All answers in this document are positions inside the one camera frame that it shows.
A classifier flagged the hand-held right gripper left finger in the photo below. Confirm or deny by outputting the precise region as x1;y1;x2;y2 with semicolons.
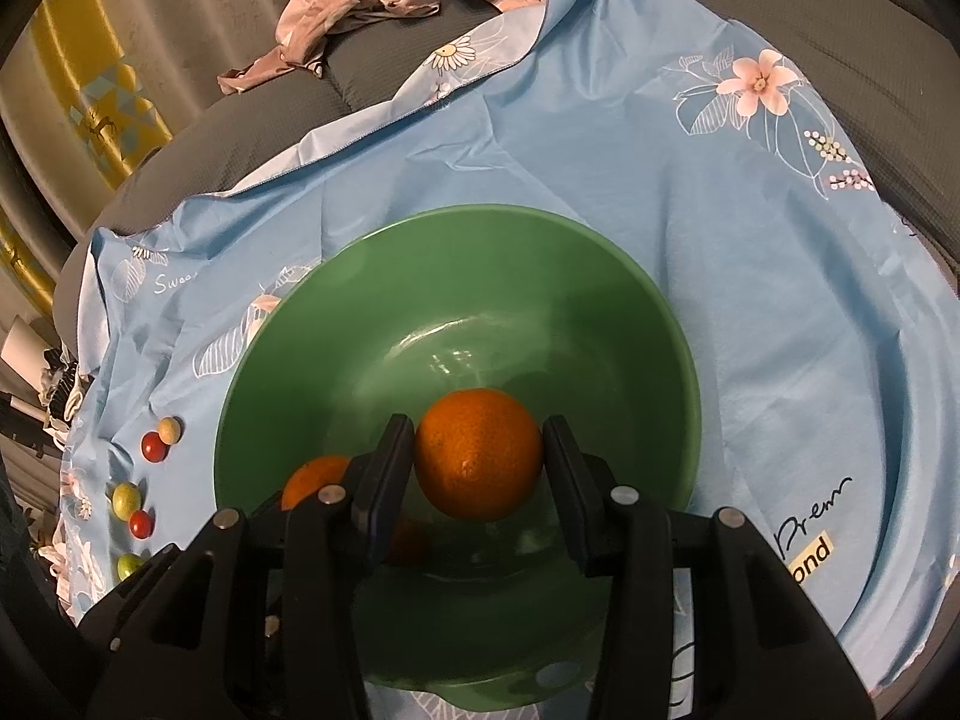
79;412;417;720

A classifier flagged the green bowl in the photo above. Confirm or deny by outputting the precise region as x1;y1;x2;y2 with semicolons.
214;205;702;707

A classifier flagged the orange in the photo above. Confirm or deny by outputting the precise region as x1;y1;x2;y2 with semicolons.
415;388;545;522
281;455;353;511

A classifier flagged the white paper sheet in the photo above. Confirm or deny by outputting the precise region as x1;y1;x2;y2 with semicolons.
4;317;50;383

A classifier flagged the grey yellow patterned curtain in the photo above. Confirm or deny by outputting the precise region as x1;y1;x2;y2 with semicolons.
0;0;346;361

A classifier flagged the black white cloth pile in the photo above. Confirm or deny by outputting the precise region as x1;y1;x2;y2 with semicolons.
37;349;87;432

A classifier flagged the light blue floral sheet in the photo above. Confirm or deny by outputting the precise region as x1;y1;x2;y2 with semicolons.
56;0;947;720

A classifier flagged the pinkish grey garment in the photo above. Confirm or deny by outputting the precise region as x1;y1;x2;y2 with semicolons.
217;0;443;96

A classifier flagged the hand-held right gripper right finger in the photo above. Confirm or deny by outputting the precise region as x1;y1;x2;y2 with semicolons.
541;415;877;720

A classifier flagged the grey quilted sofa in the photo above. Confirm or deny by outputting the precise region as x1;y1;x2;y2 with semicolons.
56;0;960;691

